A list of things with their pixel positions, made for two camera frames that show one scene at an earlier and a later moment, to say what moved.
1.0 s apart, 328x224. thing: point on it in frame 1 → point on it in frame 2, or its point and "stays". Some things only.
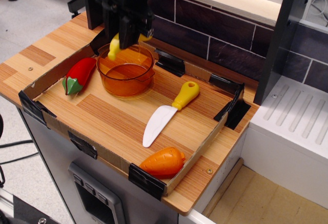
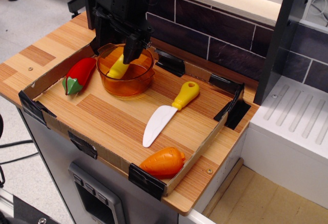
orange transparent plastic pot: [130, 74] stays
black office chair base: [76, 4] stays
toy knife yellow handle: [163, 116] stays
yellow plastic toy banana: [115, 44] → [118, 68]
